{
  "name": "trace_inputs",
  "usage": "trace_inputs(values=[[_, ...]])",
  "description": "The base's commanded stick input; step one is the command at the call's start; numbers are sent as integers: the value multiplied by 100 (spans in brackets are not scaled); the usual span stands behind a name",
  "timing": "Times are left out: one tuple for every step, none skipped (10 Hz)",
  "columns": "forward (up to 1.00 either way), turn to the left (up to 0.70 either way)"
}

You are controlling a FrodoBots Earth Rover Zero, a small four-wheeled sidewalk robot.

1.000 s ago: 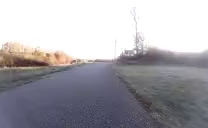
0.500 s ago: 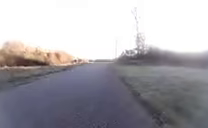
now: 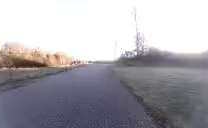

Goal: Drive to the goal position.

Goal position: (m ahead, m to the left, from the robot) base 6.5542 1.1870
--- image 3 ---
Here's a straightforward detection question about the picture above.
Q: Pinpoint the dark asphalt road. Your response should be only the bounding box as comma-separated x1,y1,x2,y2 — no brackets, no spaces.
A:
0,63,173,128

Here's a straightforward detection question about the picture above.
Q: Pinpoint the tall bare tree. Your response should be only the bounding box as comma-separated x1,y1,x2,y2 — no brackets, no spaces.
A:
131,7,148,57

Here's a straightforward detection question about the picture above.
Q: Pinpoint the dark hedge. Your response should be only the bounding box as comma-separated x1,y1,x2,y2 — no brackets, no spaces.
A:
117,47,208,70

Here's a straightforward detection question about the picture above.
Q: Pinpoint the frosty grass verge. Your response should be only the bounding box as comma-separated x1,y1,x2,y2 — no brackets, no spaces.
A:
111,64,208,128

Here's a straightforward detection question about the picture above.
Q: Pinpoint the row of brown bushes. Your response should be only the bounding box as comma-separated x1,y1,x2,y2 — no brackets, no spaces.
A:
0,41,74,70

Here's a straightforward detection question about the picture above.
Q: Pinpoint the grass strip with dirt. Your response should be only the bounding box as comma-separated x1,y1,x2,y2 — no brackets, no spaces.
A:
0,64,85,94

